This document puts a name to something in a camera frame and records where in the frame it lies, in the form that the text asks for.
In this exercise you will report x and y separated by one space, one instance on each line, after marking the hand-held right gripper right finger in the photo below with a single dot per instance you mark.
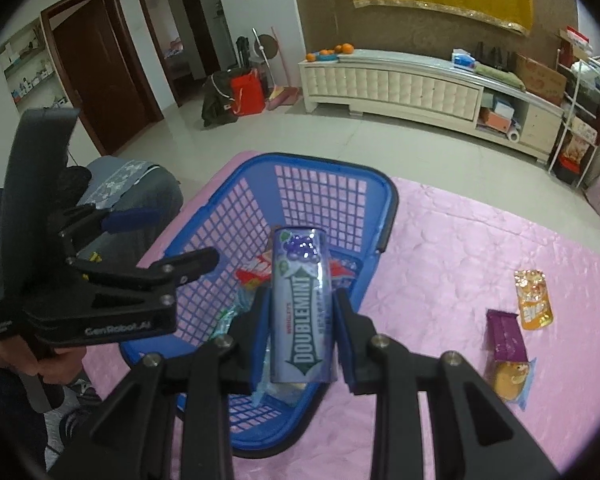
347 345

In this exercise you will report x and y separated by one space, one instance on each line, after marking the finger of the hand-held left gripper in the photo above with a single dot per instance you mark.
190 265
130 220

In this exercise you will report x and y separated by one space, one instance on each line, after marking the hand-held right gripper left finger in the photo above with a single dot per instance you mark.
260 340

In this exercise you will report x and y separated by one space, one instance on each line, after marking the Doublemint gum packet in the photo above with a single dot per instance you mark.
300 310

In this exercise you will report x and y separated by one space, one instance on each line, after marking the red and silver snack packet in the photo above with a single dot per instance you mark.
252 274

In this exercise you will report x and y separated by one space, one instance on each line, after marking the blue plastic basket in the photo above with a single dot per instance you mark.
325 190

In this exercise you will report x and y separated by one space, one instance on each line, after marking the person's left hand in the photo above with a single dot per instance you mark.
45 366

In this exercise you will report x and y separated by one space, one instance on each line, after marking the grey covered chair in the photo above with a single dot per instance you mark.
140 185

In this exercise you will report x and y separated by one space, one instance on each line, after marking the black cloth with yellow print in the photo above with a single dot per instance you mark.
96 257

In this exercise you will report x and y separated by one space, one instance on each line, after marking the brown wooden door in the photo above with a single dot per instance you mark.
100 75

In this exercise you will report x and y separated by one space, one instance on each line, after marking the pink tablecloth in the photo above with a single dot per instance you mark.
455 260

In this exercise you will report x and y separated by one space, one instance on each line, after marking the purple snack packet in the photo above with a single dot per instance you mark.
507 337

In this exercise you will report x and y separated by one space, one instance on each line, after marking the yellow cake in clear packet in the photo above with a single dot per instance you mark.
510 382

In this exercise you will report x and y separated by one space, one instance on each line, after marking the red paper bag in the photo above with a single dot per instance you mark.
246 95

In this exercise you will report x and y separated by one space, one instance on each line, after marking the orange jelly pouch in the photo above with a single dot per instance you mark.
532 300

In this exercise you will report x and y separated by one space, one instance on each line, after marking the pink broom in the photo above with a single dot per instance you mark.
280 95

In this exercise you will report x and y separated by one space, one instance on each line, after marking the white mop pole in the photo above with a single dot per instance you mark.
261 60

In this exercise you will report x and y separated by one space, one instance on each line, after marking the blue plate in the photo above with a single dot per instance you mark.
327 57

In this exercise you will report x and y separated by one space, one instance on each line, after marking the white tufted TV cabinet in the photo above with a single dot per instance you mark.
395 87

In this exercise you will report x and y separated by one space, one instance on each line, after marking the white paper roll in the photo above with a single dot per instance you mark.
514 135

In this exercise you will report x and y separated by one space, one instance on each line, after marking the orange box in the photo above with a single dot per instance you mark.
497 120

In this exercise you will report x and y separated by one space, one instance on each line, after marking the green cushion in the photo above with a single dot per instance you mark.
497 76

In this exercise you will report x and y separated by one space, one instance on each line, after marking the blue and white tissue box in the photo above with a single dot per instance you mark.
463 58

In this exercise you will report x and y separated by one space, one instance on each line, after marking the brown cardboard box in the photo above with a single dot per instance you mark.
540 79

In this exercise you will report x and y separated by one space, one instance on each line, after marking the white metal rack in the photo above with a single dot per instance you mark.
577 110

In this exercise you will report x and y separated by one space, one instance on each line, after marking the white wall shelf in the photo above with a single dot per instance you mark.
30 65

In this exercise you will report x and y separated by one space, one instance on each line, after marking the small brown round wall disc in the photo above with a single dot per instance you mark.
268 45

